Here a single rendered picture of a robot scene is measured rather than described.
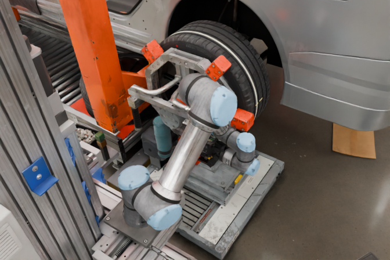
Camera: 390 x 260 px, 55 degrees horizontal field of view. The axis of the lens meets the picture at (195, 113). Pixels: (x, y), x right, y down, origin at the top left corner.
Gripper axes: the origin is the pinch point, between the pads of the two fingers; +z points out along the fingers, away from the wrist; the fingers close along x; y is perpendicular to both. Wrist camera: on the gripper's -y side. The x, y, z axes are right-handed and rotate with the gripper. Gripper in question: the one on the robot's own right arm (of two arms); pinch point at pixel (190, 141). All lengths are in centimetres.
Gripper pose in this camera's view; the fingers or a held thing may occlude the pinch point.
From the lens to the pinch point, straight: 177.0
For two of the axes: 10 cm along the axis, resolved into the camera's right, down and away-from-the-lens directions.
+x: -5.8, 5.5, -6.0
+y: -0.6, -7.6, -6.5
